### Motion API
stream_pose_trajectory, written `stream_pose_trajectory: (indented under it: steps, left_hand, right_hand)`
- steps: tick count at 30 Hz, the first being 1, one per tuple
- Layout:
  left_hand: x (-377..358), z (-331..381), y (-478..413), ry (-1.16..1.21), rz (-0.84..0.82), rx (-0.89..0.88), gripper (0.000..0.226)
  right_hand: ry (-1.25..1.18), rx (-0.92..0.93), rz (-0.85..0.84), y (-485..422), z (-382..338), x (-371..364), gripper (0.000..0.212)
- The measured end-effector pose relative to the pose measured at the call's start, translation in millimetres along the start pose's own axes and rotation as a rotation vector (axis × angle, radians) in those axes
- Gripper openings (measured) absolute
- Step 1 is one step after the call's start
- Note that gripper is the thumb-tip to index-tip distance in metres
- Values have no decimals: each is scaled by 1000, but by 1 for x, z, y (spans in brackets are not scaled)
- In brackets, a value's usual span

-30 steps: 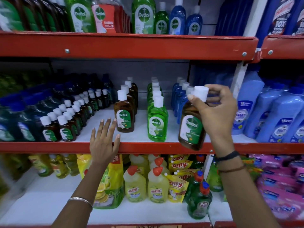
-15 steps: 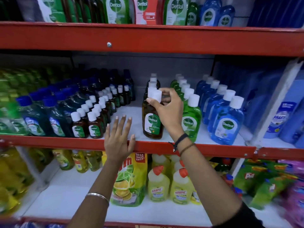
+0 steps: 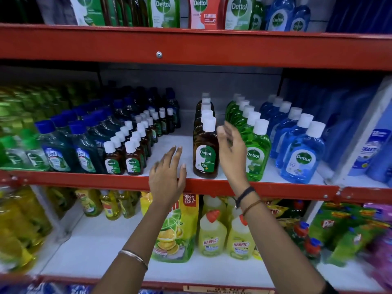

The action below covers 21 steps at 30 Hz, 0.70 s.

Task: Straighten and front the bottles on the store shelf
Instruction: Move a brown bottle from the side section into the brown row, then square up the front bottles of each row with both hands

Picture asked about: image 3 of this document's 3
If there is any person's left forearm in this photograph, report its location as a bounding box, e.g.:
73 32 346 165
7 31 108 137
91 202 181 294

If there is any green liquid bottle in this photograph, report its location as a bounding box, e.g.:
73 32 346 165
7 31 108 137
249 0 267 31

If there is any group of small brown bottles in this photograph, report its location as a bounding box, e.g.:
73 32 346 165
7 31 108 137
102 107 182 176

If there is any pink refill pouch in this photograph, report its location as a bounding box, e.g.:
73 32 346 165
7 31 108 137
187 0 223 30

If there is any person's right hand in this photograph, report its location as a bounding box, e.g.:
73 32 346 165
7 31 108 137
216 121 251 195

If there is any black wrist band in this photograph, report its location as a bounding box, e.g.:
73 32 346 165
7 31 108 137
234 186 256 209

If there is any yellow and black packet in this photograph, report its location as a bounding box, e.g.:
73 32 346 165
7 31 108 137
263 198 304 227

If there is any red metal shelf rail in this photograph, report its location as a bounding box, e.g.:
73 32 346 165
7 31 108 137
0 273 392 294
0 169 392 206
0 23 392 72

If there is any group of large yellow bottles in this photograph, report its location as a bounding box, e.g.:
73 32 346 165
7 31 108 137
0 184 53 273

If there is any person's right forearm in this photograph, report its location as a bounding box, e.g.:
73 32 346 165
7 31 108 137
234 187 327 294

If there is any yellow dish liquid bottle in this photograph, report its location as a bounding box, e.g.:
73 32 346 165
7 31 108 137
118 190 141 219
100 190 122 221
75 189 103 217

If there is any group of tall dark bottles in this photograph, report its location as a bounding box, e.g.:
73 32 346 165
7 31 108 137
100 0 149 27

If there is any group of blue-capped dark bottles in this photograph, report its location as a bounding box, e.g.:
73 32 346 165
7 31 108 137
35 85 181 174

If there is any row of light blue bottles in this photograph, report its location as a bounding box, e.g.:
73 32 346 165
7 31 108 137
260 94 326 184

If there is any stack of purple packs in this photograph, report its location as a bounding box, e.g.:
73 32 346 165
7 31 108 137
364 203 392 292

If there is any person's left hand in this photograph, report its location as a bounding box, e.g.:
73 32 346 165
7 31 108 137
148 146 187 209

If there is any white and green pouch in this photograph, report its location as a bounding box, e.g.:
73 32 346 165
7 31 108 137
69 0 106 27

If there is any group of green-capped bottles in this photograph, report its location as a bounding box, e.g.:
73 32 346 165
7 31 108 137
0 85 72 172

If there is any stack of green dish pouches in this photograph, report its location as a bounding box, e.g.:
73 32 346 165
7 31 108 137
309 201 392 267

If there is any yellow green lemon pouch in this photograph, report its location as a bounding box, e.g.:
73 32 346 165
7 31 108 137
140 192 199 263

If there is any red bottle blue cap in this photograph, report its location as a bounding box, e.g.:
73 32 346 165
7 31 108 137
303 237 322 261
292 221 310 242

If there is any silver bangle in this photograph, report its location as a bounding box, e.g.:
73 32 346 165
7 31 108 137
118 250 149 271

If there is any brown thread wrist band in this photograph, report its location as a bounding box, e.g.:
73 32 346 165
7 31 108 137
242 199 263 217

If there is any yellow cleaner bottle red cap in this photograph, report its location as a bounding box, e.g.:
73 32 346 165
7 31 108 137
226 214 256 260
198 210 227 257

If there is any green refill pouch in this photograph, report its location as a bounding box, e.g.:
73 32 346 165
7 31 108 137
223 0 256 30
147 0 181 29

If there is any row of green liquid bottles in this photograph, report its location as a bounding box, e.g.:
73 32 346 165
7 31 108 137
225 93 272 182

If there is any blue liquid bottle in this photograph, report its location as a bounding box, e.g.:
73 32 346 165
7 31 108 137
265 0 296 32
289 2 312 32

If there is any row of large brown bottles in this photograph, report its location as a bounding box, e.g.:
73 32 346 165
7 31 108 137
193 92 220 179

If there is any shelf price label strip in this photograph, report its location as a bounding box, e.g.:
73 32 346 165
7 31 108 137
183 285 276 294

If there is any stack of blue refill pouches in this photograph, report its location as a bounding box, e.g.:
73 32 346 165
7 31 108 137
285 77 392 185

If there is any stack of dark blue packs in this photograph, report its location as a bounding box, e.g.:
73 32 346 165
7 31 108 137
325 0 392 35

